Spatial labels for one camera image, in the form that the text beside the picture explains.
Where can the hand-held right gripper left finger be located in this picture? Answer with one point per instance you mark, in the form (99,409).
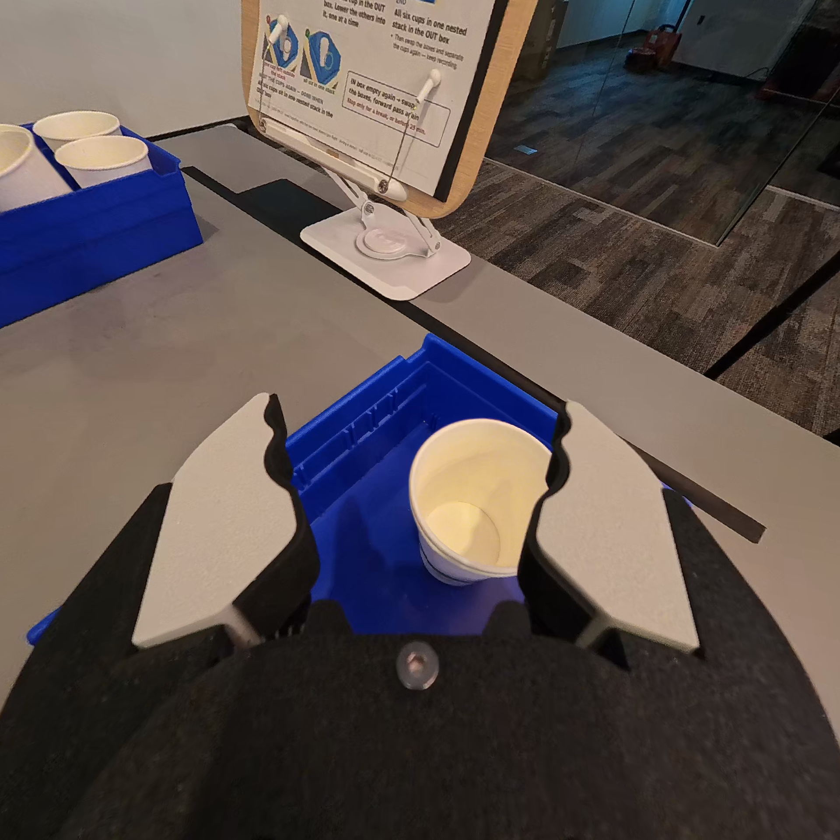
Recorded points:
(210,551)

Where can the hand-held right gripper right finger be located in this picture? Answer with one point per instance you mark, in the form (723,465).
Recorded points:
(624,551)

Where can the white paper cup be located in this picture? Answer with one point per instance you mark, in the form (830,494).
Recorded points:
(26,171)
(460,525)
(103,160)
(76,127)

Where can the blue plastic bin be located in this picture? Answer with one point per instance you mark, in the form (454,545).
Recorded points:
(92,250)
(381,525)

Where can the wooden instruction board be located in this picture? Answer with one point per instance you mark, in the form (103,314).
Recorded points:
(381,79)

